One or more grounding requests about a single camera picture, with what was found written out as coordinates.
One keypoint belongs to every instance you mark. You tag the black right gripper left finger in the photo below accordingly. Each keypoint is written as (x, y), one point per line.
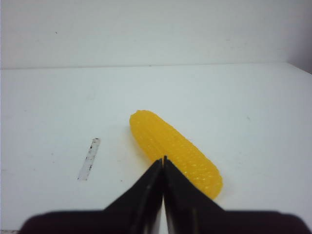
(138, 210)

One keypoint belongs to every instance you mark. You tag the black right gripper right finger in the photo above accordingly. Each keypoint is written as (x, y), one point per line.
(188, 210)

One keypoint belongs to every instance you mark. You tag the yellow toy corn cob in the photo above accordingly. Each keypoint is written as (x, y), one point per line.
(157, 139)

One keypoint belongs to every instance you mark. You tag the vertical clear tape strip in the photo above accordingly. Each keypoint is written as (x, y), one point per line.
(89, 160)

